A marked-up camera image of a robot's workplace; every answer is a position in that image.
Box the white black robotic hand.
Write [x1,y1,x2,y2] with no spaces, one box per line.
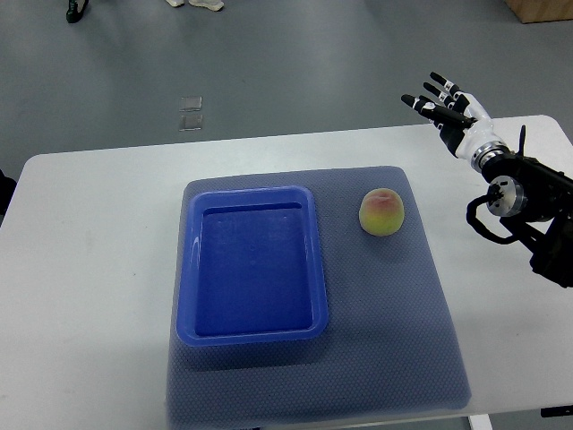
[401,72,508,164]

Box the peach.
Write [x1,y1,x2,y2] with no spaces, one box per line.
[358,188,405,237]

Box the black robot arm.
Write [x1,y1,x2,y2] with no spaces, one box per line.
[466,127,572,288]

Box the wooden box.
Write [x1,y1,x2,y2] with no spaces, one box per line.
[505,0,572,24]

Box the blue grey textured mat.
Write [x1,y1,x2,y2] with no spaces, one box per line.
[166,167,471,429]

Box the blue plastic tray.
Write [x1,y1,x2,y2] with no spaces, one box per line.
[175,185,329,348]

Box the white shoe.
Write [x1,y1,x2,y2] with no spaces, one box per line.
[189,0,225,12]
[166,0,185,7]

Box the white table leg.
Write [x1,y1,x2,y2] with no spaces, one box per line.
[467,414,493,430]

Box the dark green shoe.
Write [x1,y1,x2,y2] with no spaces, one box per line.
[65,0,90,24]

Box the black object at left edge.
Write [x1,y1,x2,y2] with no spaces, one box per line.
[0,171,17,219]

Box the black table bracket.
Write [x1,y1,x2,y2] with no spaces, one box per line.
[540,405,573,418]

